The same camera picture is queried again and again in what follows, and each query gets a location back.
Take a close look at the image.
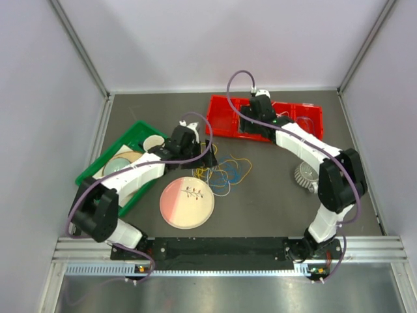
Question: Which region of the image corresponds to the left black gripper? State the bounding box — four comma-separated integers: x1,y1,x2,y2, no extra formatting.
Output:
179,138,216,169

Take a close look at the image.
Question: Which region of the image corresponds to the yellow cable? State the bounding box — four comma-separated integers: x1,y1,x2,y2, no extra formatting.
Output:
192,143,253,190

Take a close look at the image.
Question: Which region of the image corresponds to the white cable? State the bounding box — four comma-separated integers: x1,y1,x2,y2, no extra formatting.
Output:
272,101,316,134

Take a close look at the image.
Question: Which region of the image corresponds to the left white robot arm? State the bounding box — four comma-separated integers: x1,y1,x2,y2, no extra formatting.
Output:
68,123,214,259

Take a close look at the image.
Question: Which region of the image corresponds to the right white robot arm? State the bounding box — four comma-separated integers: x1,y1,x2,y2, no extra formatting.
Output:
238,95,367,259

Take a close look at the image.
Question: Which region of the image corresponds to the red divided plastic bin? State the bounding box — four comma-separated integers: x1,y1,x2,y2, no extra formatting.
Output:
207,95,324,142

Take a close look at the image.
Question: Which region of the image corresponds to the pink cream round plate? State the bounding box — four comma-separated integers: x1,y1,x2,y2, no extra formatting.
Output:
159,177,214,230

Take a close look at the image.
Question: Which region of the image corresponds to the small cream cup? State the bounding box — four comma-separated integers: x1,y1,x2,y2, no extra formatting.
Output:
143,135,165,152

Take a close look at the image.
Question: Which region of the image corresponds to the green plastic tray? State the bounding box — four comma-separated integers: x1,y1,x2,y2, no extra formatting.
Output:
75,121,167,218

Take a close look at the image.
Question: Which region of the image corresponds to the round wooden board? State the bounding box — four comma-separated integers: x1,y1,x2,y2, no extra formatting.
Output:
99,151,143,177

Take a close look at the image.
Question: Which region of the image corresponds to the grey ribbed ceramic mug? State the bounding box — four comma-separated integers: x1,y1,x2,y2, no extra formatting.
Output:
294,162,319,194

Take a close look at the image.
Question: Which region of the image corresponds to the pale green bowl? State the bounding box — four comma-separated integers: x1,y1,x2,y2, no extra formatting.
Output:
102,157,131,176

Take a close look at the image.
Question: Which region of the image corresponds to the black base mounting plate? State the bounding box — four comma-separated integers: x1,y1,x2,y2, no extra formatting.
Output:
109,236,343,270

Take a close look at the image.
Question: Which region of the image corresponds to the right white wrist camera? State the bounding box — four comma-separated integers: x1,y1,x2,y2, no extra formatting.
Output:
250,85,271,101

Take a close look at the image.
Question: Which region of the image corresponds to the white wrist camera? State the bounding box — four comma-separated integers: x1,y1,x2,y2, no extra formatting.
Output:
179,120,200,143
250,85,271,101

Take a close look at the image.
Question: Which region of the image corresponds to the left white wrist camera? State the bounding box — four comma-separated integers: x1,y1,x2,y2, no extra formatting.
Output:
179,120,200,143

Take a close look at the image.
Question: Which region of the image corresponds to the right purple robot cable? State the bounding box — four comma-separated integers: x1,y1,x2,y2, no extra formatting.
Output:
226,70,362,284

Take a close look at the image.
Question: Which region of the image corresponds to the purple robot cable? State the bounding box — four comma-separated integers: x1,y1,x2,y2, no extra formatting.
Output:
226,70,362,284
65,112,214,284

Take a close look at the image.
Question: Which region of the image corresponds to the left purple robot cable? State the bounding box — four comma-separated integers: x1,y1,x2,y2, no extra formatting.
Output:
65,112,214,284

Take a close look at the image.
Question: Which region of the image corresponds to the grey slotted cable duct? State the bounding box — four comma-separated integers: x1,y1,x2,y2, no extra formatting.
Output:
65,263,311,277

